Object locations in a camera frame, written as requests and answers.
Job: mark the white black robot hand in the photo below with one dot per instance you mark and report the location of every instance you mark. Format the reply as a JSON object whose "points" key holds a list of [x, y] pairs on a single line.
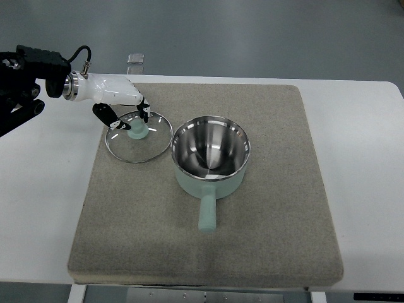
{"points": [[106, 90]]}

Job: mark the glass lid with mint knob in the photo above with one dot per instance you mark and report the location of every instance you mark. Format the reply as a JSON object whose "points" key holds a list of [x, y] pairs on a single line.
{"points": [[143, 142]]}

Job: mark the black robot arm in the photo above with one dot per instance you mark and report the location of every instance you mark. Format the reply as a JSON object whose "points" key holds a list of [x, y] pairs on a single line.
{"points": [[20, 71]]}

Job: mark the mint green saucepan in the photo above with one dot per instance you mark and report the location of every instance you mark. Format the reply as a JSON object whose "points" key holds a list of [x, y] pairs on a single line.
{"points": [[210, 156]]}

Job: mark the grey felt mat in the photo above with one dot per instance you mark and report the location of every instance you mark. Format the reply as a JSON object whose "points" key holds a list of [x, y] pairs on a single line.
{"points": [[139, 227]]}

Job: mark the black control panel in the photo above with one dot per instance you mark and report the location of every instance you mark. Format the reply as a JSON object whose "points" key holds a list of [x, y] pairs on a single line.
{"points": [[378, 297]]}

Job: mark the metal bracket under table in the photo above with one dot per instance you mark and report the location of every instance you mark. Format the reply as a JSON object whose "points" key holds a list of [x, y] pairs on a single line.
{"points": [[176, 295]]}

